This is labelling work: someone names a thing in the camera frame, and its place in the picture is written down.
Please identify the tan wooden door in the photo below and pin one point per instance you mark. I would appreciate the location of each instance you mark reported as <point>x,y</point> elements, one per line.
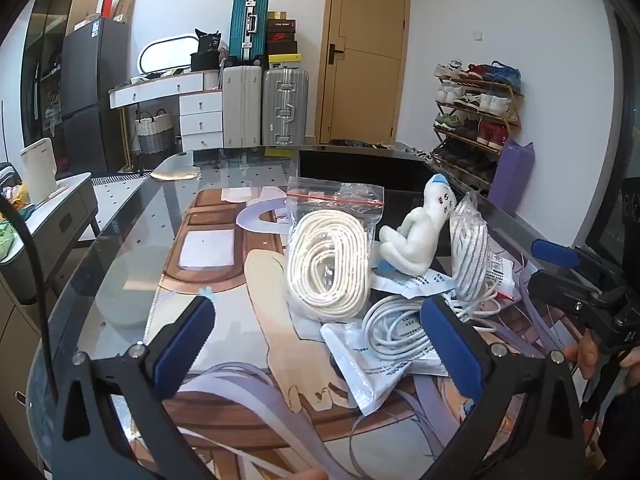
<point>365,85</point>

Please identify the stack of shoe boxes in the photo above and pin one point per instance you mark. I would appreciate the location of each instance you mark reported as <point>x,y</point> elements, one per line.
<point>282,35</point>

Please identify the printed desk mat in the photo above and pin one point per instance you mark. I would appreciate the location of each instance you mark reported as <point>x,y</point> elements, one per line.
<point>260,280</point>

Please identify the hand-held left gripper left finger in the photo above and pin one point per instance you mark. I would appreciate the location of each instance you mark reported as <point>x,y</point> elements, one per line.
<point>182,345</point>

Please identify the brown cardboard box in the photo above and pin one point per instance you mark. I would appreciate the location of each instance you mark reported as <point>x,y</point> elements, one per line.
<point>126,5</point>

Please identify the black trash bag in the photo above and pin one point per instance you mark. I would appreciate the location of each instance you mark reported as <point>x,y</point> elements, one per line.
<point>350,143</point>

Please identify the bagged striped socks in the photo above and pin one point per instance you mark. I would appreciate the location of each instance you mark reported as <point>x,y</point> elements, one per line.
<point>470,250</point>

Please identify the black cardboard box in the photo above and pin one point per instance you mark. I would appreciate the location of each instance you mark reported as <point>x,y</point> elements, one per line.
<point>350,170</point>

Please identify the white plush toy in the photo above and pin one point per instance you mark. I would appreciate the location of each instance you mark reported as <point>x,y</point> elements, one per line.
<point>415,240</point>

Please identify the teal suitcase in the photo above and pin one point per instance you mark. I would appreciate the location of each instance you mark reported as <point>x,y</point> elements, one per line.
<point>240,30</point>

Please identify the beige low cabinet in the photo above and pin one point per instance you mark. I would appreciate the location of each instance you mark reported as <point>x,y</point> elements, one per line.
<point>20,350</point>

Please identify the loose sneakers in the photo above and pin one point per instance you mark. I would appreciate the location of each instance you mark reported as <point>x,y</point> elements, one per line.
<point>400,149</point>

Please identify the grey side cabinet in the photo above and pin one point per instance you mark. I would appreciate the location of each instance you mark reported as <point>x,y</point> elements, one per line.
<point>65,220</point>

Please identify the black refrigerator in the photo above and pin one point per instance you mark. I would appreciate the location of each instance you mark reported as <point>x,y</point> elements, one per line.
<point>90,75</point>

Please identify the purple bag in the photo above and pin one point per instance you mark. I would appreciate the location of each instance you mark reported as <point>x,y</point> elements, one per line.
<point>512,180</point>

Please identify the beige round stool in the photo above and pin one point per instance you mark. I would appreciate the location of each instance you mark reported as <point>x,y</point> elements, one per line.
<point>172,170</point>

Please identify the white suitcase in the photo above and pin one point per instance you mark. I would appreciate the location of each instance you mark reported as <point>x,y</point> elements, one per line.
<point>242,105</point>

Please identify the oval mirror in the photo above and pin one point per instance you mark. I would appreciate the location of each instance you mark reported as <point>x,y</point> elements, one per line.
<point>165,55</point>

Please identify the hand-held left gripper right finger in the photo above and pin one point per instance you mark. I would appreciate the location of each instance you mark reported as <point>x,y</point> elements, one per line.
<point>450,345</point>

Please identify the red box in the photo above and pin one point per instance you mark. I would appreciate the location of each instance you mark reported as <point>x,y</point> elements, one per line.
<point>108,5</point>

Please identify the woven laundry basket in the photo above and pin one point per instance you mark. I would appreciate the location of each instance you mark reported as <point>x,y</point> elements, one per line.
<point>155,132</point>

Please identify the dark glass cabinet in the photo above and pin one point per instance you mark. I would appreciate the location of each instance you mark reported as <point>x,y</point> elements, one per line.
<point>45,35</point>

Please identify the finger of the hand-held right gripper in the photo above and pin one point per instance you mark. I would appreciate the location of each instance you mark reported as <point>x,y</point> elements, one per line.
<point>552,254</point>
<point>555,290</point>

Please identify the silver suitcase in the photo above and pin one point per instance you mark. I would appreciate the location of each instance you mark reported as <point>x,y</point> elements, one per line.
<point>285,105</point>

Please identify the white upright appliance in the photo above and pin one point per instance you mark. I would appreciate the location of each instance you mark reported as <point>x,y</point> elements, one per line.
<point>37,170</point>

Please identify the shoe rack with shoes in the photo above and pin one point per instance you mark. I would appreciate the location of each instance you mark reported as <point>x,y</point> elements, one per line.
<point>487,132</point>

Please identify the person's right hand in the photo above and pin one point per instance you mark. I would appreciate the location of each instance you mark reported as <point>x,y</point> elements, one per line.
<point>586,357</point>

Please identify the white plastic packet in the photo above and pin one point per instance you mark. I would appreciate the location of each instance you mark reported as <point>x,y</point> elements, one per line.
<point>420,282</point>
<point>360,365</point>

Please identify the white dresser with drawers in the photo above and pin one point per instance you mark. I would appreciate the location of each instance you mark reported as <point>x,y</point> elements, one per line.
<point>200,120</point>

